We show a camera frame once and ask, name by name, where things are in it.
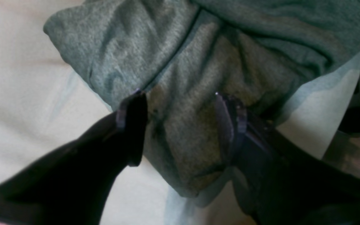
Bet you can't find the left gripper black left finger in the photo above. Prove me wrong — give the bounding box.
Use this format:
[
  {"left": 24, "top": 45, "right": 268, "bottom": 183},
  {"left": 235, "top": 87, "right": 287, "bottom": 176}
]
[{"left": 0, "top": 90, "right": 148, "bottom": 225}]

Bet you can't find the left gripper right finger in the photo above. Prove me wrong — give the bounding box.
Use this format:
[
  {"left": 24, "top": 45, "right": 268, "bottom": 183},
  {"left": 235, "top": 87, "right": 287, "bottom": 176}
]
[{"left": 215, "top": 92, "right": 360, "bottom": 225}]

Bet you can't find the green T-shirt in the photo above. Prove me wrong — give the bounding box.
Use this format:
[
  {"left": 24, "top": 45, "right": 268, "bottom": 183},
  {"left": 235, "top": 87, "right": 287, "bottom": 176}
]
[{"left": 44, "top": 0, "right": 360, "bottom": 198}]

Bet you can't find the light green table cloth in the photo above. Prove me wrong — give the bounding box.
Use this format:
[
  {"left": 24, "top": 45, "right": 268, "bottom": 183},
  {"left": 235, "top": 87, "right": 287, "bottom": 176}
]
[{"left": 0, "top": 0, "right": 360, "bottom": 225}]

